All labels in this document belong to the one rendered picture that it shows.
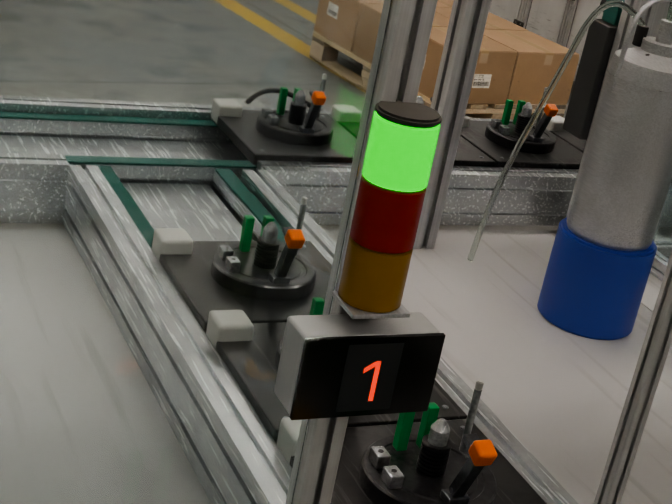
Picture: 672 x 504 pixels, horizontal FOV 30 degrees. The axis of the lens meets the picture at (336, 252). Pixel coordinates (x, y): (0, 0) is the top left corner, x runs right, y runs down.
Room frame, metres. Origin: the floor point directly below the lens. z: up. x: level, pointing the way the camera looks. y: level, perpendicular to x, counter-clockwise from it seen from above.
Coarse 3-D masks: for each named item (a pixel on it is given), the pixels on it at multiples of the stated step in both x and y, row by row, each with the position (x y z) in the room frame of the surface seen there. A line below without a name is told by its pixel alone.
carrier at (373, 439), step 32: (480, 384) 1.15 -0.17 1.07; (352, 448) 1.15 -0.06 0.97; (384, 448) 1.10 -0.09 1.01; (416, 448) 1.14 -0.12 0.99; (448, 448) 1.09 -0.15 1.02; (352, 480) 1.09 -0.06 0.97; (384, 480) 1.06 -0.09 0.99; (416, 480) 1.08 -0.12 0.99; (448, 480) 1.09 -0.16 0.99; (480, 480) 1.10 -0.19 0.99; (512, 480) 1.15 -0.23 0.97
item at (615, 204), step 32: (640, 32) 1.87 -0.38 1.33; (640, 64) 1.81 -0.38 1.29; (608, 96) 1.84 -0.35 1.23; (640, 96) 1.80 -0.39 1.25; (608, 128) 1.82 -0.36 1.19; (640, 128) 1.80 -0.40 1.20; (608, 160) 1.81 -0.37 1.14; (640, 160) 1.79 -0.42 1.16; (576, 192) 1.85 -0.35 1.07; (608, 192) 1.80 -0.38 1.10; (640, 192) 1.80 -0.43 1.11; (576, 224) 1.83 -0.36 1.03; (608, 224) 1.80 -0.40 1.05; (640, 224) 1.80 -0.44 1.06
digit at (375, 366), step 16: (352, 352) 0.86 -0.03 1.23; (368, 352) 0.87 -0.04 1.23; (384, 352) 0.87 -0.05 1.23; (400, 352) 0.88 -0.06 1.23; (352, 368) 0.86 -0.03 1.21; (368, 368) 0.87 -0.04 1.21; (384, 368) 0.87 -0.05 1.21; (352, 384) 0.86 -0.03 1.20; (368, 384) 0.87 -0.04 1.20; (384, 384) 0.87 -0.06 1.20; (352, 400) 0.86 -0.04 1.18; (368, 400) 0.87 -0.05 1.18; (384, 400) 0.88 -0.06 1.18
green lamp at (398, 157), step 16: (384, 128) 0.87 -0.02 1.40; (400, 128) 0.87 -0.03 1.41; (416, 128) 0.87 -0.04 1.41; (432, 128) 0.88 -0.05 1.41; (368, 144) 0.89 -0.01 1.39; (384, 144) 0.87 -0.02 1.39; (400, 144) 0.87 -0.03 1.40; (416, 144) 0.87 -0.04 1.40; (432, 144) 0.88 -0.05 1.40; (368, 160) 0.88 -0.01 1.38; (384, 160) 0.87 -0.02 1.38; (400, 160) 0.87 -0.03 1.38; (416, 160) 0.87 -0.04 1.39; (432, 160) 0.89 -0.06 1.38; (368, 176) 0.88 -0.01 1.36; (384, 176) 0.87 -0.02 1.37; (400, 176) 0.87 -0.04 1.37; (416, 176) 0.87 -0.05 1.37
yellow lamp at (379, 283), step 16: (352, 240) 0.88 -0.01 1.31; (352, 256) 0.88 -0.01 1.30; (368, 256) 0.87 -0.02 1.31; (384, 256) 0.87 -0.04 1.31; (400, 256) 0.87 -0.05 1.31; (352, 272) 0.87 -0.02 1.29; (368, 272) 0.87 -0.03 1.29; (384, 272) 0.87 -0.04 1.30; (400, 272) 0.87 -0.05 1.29; (352, 288) 0.87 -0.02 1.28; (368, 288) 0.87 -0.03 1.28; (384, 288) 0.87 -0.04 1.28; (400, 288) 0.88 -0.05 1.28; (352, 304) 0.87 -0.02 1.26; (368, 304) 0.87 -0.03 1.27; (384, 304) 0.87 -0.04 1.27; (400, 304) 0.89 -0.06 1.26
